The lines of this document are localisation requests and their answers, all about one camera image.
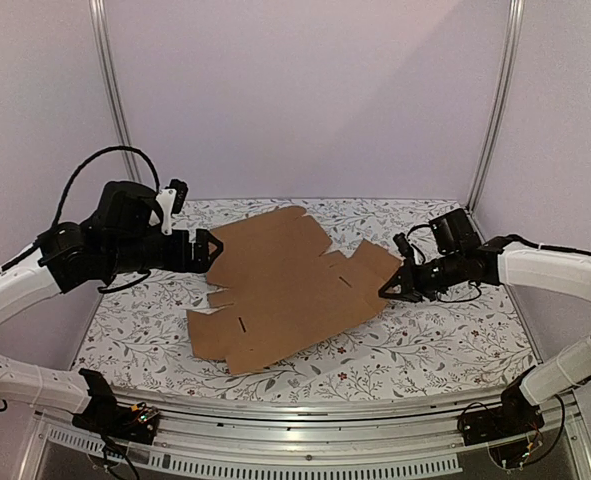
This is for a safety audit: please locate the aluminium front rail frame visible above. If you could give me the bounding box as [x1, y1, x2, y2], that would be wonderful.
[16, 388, 591, 479]

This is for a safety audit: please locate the right aluminium corner post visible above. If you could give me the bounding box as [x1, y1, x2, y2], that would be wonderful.
[466, 0, 525, 214]

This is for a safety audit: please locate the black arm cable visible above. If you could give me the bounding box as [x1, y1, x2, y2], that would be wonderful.
[57, 145, 161, 226]
[404, 222, 439, 261]

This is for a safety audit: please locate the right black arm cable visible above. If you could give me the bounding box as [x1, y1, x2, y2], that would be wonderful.
[404, 222, 439, 261]

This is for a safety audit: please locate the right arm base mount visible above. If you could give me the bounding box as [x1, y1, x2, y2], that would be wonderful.
[457, 382, 544, 470]

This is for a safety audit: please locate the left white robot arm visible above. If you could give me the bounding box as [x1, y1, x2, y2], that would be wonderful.
[0, 180, 224, 434]

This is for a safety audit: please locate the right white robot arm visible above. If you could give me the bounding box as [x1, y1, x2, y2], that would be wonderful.
[378, 208, 591, 436]

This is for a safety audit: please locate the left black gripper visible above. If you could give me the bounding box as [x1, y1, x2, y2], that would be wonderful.
[105, 228, 224, 276]

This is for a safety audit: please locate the brown cardboard box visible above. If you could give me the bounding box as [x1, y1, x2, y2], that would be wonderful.
[187, 206, 402, 375]

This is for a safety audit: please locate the left aluminium corner post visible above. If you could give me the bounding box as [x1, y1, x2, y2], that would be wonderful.
[87, 0, 143, 184]

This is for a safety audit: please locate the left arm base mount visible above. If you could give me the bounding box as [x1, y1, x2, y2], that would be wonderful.
[72, 369, 160, 445]

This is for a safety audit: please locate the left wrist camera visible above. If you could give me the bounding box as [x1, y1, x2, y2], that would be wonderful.
[149, 179, 189, 236]

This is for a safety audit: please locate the aluminium corner post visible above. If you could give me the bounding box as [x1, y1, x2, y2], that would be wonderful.
[87, 0, 143, 184]
[466, 0, 525, 214]

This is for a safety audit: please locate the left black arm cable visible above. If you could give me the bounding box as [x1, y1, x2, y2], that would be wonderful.
[57, 145, 161, 226]

